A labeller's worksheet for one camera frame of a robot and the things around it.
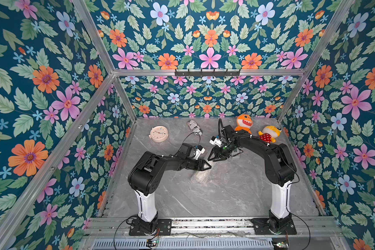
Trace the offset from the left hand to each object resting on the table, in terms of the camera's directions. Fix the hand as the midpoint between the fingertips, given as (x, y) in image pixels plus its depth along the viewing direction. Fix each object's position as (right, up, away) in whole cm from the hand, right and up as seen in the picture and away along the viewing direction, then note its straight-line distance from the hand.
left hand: (209, 167), depth 91 cm
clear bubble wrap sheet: (-3, -4, -6) cm, 8 cm away
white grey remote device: (+13, +10, -12) cm, 21 cm away
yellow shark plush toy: (+42, +20, +13) cm, 48 cm away
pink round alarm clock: (-34, +19, +17) cm, 43 cm away
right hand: (+3, +7, -1) cm, 7 cm away
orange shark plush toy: (+25, +28, +17) cm, 41 cm away
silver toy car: (-10, +25, +20) cm, 33 cm away
